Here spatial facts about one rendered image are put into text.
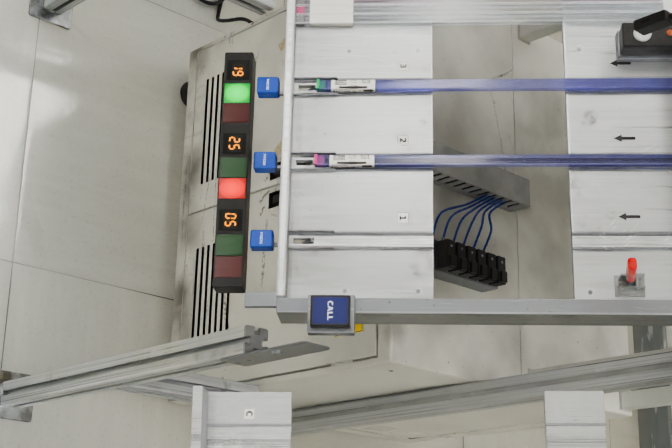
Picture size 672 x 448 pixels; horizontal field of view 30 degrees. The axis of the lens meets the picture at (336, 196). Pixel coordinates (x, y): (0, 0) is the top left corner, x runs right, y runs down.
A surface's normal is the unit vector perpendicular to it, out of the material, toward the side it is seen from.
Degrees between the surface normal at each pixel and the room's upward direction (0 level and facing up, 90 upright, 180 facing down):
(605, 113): 48
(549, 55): 0
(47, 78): 0
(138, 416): 0
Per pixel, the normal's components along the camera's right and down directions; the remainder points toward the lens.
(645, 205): -0.06, -0.33
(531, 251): 0.70, -0.22
